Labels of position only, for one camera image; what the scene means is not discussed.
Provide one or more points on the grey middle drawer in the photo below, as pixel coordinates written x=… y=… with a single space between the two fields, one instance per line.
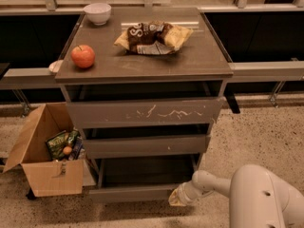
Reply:
x=143 y=141

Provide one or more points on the white bowl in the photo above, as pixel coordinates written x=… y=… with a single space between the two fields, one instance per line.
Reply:
x=97 y=13

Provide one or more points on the grey drawer cabinet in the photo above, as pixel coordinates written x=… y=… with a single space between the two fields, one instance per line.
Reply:
x=197 y=70

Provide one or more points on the red apple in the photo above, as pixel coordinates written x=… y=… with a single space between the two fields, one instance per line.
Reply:
x=83 y=56

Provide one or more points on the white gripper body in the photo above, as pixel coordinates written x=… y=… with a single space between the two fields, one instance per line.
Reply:
x=184 y=191

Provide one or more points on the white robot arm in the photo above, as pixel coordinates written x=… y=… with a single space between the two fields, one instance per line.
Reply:
x=258 y=198

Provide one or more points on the brown chip bag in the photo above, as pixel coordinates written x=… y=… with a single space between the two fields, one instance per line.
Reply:
x=154 y=38

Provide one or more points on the small white disc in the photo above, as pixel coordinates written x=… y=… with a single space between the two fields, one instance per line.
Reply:
x=55 y=66

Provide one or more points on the grey top drawer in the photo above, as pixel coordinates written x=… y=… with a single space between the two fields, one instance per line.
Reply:
x=144 y=113

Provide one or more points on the grey bottom drawer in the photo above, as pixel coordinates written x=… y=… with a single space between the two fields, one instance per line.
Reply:
x=142 y=178

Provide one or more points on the cardboard box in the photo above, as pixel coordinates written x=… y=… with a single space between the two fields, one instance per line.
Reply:
x=45 y=176

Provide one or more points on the green snack bag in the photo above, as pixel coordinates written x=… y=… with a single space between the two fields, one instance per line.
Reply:
x=56 y=144

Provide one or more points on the grey drawer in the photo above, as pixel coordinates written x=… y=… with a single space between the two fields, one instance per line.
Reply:
x=144 y=113
x=143 y=141
x=142 y=178

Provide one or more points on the blue snack packet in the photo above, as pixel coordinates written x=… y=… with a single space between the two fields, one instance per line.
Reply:
x=76 y=149

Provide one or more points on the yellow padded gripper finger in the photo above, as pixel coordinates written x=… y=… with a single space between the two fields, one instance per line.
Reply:
x=176 y=198

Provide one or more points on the grey bench rail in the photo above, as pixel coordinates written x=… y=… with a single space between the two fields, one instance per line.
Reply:
x=41 y=77

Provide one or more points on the small orange fruit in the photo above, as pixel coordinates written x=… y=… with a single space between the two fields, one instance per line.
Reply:
x=67 y=150

